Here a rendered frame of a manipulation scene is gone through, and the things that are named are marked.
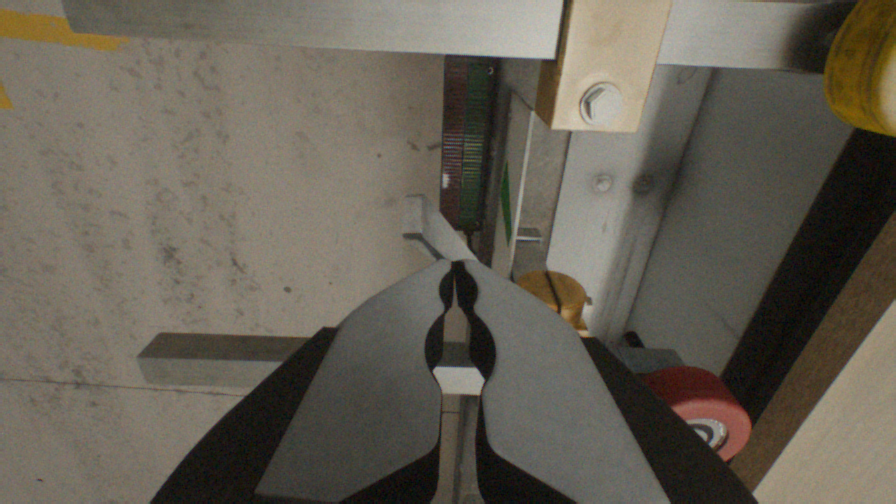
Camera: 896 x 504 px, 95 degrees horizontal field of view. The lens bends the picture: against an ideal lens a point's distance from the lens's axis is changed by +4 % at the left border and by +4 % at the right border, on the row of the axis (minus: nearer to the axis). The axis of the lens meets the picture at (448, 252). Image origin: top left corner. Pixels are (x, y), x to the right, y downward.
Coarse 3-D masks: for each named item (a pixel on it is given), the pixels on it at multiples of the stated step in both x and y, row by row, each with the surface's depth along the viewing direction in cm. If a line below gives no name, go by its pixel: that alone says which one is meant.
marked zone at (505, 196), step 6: (504, 174) 38; (504, 180) 38; (504, 186) 38; (504, 192) 38; (504, 198) 37; (504, 204) 37; (504, 210) 37; (504, 216) 37; (510, 216) 34; (504, 222) 37; (510, 222) 34; (510, 228) 33; (510, 234) 33
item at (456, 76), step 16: (448, 64) 35; (464, 64) 35; (448, 80) 36; (464, 80) 36; (448, 96) 37; (464, 96) 37; (448, 112) 37; (448, 128) 38; (448, 144) 39; (448, 160) 39; (448, 176) 40; (448, 192) 41; (448, 208) 42
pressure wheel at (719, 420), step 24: (624, 336) 38; (648, 384) 29; (672, 384) 28; (696, 384) 28; (720, 384) 29; (672, 408) 27; (696, 408) 27; (720, 408) 27; (720, 432) 28; (744, 432) 28
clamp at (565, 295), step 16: (528, 272) 31; (544, 272) 31; (528, 288) 29; (544, 288) 29; (560, 288) 29; (576, 288) 29; (560, 304) 28; (576, 304) 28; (592, 304) 30; (576, 320) 29
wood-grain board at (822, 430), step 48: (864, 288) 25; (816, 336) 28; (864, 336) 25; (816, 384) 28; (864, 384) 27; (768, 432) 31; (816, 432) 29; (864, 432) 29; (768, 480) 32; (816, 480) 32; (864, 480) 32
